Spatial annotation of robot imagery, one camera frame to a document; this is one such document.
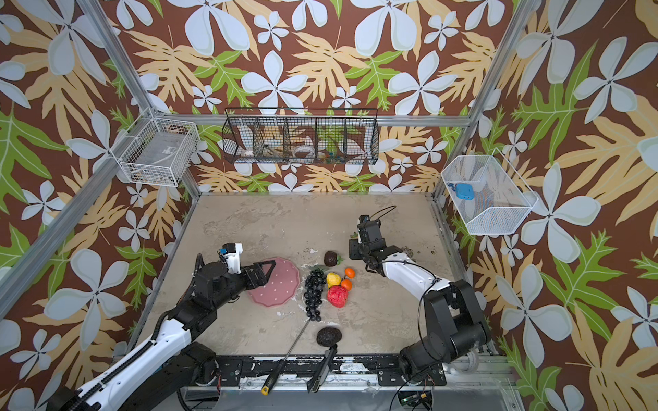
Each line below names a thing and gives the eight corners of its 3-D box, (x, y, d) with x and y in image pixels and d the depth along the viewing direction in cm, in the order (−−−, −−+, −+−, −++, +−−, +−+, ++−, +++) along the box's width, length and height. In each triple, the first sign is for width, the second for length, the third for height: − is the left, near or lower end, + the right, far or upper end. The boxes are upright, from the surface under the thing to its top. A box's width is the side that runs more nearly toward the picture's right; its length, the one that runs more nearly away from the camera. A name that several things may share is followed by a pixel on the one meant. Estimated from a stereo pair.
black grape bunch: (300, 319, 85) (299, 315, 82) (308, 271, 96) (308, 266, 93) (320, 321, 85) (320, 317, 81) (326, 273, 96) (326, 268, 93)
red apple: (324, 300, 90) (324, 293, 85) (334, 287, 92) (335, 281, 88) (339, 311, 87) (340, 305, 83) (349, 298, 90) (350, 292, 86)
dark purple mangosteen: (322, 262, 99) (322, 256, 96) (330, 254, 101) (330, 248, 98) (333, 270, 97) (333, 265, 93) (341, 262, 99) (341, 256, 96)
